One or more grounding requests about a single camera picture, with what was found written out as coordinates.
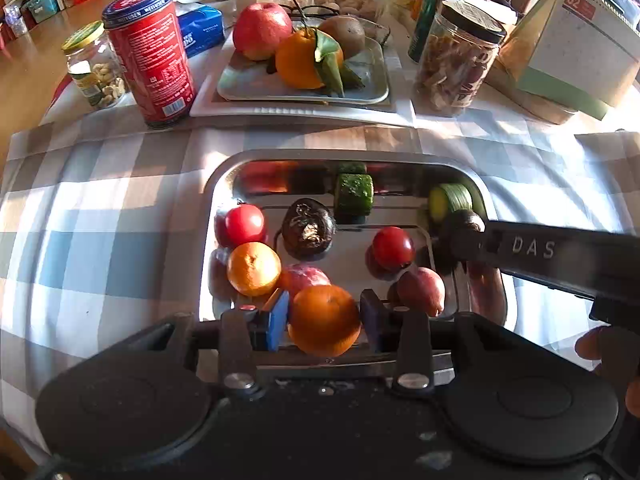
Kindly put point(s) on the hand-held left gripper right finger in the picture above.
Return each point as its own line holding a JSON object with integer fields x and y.
{"x": 371, "y": 320}

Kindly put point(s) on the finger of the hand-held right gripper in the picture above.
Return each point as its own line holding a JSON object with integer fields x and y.
{"x": 467, "y": 252}

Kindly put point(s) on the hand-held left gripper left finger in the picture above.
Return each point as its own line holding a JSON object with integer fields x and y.
{"x": 278, "y": 322}

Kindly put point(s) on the small orange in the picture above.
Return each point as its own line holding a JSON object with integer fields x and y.
{"x": 325, "y": 320}
{"x": 253, "y": 268}

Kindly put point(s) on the reddish purple plum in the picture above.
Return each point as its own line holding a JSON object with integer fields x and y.
{"x": 421, "y": 290}
{"x": 302, "y": 277}

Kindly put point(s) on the cucumber chunk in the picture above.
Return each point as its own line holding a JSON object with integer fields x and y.
{"x": 447, "y": 201}
{"x": 353, "y": 199}

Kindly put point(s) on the stainless steel tray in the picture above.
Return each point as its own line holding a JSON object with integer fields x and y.
{"x": 350, "y": 260}

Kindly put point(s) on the red cherry tomato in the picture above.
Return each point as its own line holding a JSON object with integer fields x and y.
{"x": 393, "y": 248}
{"x": 245, "y": 224}

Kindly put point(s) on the person's right hand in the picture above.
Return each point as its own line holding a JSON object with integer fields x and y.
{"x": 590, "y": 347}

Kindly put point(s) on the checkered tablecloth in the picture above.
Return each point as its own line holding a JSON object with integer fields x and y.
{"x": 100, "y": 260}

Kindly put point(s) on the black-lidded plastic jar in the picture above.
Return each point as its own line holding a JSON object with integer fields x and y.
{"x": 457, "y": 60}

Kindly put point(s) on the desk calendar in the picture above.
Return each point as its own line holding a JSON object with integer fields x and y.
{"x": 580, "y": 45}

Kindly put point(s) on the white rectangular tray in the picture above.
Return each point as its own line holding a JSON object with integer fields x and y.
{"x": 210, "y": 107}

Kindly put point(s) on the green glass plate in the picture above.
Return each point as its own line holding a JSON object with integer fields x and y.
{"x": 245, "y": 85}

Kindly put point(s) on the green can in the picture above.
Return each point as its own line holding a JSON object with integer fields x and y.
{"x": 430, "y": 15}

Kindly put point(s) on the brown kiwi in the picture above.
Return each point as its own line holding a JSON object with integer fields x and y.
{"x": 345, "y": 35}

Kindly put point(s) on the orange with green leaves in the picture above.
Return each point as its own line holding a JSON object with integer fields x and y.
{"x": 300, "y": 62}

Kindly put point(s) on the black eyeglasses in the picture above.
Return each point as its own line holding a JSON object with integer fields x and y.
{"x": 320, "y": 8}

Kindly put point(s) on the red tin can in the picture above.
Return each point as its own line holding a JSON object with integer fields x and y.
{"x": 150, "y": 60}

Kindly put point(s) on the red apple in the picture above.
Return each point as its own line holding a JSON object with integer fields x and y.
{"x": 260, "y": 30}

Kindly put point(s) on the blue tissue pack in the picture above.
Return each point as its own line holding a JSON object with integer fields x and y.
{"x": 202, "y": 30}

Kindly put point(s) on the glass jar of nuts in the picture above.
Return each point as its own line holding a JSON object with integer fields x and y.
{"x": 95, "y": 75}

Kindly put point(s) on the teal storage basket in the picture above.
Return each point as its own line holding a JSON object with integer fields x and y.
{"x": 42, "y": 5}

